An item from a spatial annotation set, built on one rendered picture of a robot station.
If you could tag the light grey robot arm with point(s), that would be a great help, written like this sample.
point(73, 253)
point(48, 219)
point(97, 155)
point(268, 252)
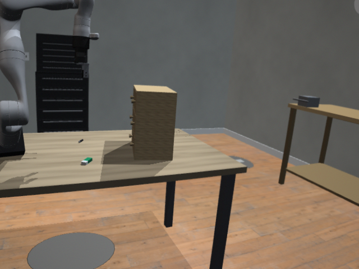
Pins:
point(12, 58)

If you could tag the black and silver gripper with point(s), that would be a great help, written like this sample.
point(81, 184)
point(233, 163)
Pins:
point(80, 42)

